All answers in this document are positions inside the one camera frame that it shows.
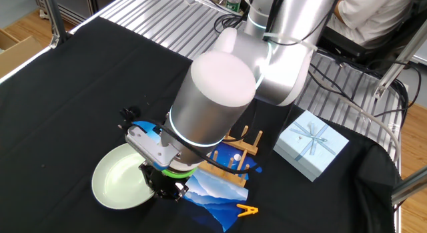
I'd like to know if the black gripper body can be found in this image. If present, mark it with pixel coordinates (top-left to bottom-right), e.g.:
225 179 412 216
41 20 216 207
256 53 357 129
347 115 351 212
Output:
146 162 183 198

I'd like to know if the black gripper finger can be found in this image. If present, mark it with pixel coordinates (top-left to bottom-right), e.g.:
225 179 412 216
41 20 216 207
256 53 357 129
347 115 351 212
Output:
171 180 188 202
139 163 157 191

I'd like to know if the pale green round dish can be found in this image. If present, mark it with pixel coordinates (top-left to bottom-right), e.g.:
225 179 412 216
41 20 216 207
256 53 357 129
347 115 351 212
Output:
91 142 157 210

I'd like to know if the wooden peg dish rack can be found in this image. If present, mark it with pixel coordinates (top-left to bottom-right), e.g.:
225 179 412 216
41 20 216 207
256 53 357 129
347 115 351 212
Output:
198 125 264 188

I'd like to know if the yellow plastic clothespin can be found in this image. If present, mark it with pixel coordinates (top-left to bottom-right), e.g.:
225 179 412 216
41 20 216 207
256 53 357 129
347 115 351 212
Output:
236 203 260 218

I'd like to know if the black cloth with blue print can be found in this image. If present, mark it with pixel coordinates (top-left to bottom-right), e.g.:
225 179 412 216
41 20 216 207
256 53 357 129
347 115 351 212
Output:
0 16 403 233

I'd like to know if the light blue gift box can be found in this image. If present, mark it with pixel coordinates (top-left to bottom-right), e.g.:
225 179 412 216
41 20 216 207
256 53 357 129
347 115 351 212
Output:
272 109 350 183

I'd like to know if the brown cardboard box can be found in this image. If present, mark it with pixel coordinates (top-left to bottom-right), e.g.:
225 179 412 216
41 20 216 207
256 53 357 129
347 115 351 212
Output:
0 27 44 79

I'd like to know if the dark metal cabinet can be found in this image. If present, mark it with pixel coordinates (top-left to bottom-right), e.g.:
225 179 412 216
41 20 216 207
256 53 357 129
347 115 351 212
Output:
32 0 129 26

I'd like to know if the black office chair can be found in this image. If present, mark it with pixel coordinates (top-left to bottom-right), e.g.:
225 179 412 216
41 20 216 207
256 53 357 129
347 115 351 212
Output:
320 12 427 65

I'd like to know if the seated person white shirt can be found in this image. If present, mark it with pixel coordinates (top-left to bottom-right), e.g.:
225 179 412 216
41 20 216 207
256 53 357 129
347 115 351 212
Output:
333 0 418 49

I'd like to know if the green adapter ring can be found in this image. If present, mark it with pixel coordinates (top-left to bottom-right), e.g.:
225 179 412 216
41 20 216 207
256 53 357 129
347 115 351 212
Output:
161 166 197 180

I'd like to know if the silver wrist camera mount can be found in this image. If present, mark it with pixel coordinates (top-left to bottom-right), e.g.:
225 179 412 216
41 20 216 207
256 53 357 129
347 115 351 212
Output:
125 124 179 170

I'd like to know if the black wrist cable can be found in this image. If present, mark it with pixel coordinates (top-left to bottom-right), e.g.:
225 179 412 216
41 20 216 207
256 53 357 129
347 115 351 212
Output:
118 105 261 176

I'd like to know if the aluminium frame post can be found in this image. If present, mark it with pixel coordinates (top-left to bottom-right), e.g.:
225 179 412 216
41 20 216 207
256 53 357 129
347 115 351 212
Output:
390 165 427 207
372 24 427 100
43 0 69 49

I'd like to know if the beige thick hose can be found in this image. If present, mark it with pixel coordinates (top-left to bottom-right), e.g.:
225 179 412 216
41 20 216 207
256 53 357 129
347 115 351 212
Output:
312 74 401 160

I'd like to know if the black cable bundle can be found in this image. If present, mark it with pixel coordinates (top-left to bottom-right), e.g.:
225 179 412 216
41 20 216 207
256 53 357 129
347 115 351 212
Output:
308 47 423 119

